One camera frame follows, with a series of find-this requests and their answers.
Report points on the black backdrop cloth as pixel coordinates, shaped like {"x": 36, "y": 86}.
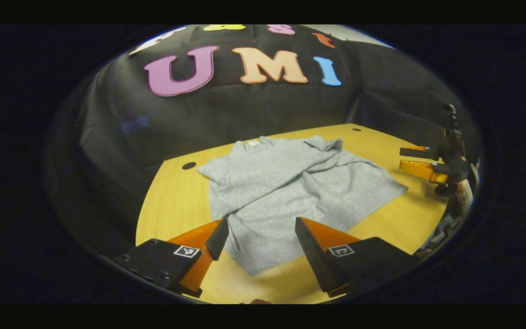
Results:
{"x": 244, "y": 109}

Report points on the grey sweatshirt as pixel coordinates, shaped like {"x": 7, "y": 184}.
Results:
{"x": 281, "y": 192}

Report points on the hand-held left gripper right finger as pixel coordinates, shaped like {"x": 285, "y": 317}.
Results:
{"x": 315, "y": 256}

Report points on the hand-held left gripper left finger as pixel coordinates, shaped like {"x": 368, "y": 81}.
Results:
{"x": 221, "y": 237}

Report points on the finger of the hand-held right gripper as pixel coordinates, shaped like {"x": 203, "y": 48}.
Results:
{"x": 420, "y": 170}
{"x": 418, "y": 153}

